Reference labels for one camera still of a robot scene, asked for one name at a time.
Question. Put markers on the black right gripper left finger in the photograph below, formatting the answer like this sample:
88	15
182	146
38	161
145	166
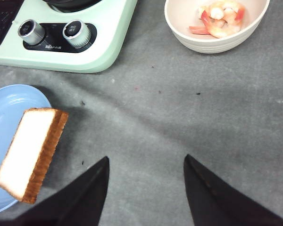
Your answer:
78	204

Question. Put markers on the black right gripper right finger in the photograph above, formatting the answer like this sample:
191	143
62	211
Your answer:
213	202

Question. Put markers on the bread slice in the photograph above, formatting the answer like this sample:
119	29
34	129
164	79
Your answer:
30	152

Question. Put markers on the beige ribbed bowl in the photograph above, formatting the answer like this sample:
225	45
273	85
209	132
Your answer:
181	14

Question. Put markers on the mint green breakfast maker base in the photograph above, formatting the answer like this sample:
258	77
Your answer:
108	21

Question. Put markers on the pink cooked shrimp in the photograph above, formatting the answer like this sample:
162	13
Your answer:
220	19

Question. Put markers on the blue plate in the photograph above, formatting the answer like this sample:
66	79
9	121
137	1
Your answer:
14	99

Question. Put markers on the right silver control knob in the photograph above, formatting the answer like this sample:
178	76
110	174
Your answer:
77	33

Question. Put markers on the silver control knob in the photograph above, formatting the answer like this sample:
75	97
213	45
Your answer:
31	32
77	33

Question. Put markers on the left silver control knob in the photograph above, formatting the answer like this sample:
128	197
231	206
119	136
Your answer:
31	32

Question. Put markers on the black frying pan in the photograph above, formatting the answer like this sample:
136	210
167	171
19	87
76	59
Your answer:
71	5

